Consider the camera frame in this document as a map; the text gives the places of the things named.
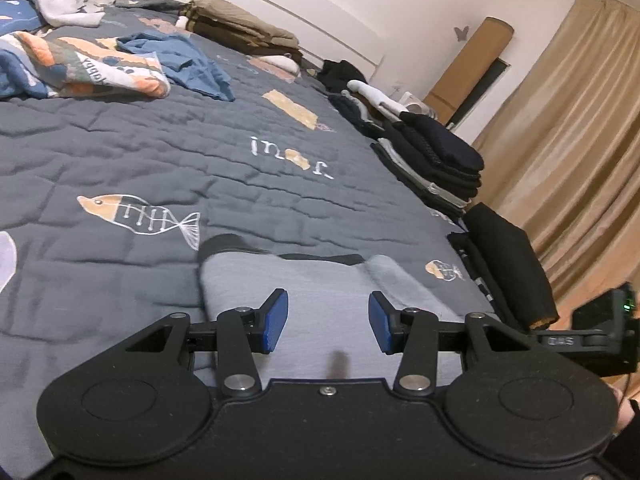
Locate olive folded clothes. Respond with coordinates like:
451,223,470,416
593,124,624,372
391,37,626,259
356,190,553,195
177,0,304,59

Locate black white striped garment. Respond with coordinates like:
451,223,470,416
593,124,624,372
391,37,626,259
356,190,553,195
449,232,502,312

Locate white pillow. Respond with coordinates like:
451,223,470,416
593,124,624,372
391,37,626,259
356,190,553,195
260,52,302,75

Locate dark grey printed quilt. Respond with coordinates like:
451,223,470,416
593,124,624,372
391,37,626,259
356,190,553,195
0,0,503,480

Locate dark framed board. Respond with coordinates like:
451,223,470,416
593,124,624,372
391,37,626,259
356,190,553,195
445,57,511,131

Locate black folded garment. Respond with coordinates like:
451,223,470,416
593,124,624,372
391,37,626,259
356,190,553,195
447,202,560,332

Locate person's right hand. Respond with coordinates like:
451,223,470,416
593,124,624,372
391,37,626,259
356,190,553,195
612,387,638,437

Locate beige curtain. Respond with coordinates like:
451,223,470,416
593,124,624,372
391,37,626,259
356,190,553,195
470,0,640,322

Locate white headboard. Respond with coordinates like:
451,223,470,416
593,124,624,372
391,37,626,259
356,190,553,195
117,0,387,69

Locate grey sweatshirt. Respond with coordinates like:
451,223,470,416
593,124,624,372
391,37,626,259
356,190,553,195
192,232,503,383

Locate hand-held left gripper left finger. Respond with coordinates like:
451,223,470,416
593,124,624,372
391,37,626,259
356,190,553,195
122,287,290,401

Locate stack of folded dark clothes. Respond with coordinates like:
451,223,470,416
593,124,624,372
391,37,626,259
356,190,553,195
371,111,486,219

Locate blue shirt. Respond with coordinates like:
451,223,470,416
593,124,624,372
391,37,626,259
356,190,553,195
116,30,236,104

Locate white small fan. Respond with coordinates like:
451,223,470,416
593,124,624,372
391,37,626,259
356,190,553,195
397,91,440,120

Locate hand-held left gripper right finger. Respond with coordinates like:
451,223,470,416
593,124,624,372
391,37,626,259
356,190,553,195
367,290,537,401

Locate black crumpled garment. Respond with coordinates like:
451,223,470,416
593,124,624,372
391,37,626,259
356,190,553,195
317,59,371,94

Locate dark grey folded garment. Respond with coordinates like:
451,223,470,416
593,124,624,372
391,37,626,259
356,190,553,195
327,92,389,139

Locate dark grey pillow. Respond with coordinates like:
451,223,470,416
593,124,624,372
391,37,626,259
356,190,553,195
114,0,194,15

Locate colourful printed blanket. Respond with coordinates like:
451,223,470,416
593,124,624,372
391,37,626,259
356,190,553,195
0,30,172,101

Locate white folded garment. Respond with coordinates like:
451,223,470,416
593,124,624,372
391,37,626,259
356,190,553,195
346,79,416,120

